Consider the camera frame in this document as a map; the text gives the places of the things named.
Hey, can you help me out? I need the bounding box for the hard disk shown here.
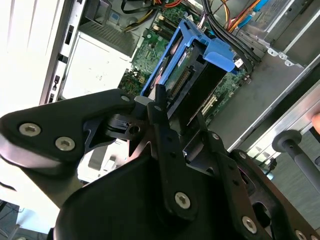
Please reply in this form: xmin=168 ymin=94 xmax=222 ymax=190
xmin=139 ymin=18 xmax=238 ymax=131

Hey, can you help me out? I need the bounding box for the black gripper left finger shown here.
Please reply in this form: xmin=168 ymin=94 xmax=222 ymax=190
xmin=0 ymin=84 xmax=199 ymax=221

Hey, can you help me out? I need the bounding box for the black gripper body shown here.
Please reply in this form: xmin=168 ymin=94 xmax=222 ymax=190
xmin=53 ymin=153 xmax=241 ymax=240

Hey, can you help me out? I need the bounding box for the blue SATA wire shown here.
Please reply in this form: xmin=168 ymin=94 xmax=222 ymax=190
xmin=239 ymin=0 xmax=271 ymax=28

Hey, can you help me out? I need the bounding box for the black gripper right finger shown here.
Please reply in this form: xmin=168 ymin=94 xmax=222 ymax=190
xmin=198 ymin=113 xmax=320 ymax=240

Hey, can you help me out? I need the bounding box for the person bare hand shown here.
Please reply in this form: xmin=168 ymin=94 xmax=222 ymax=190
xmin=311 ymin=115 xmax=320 ymax=134

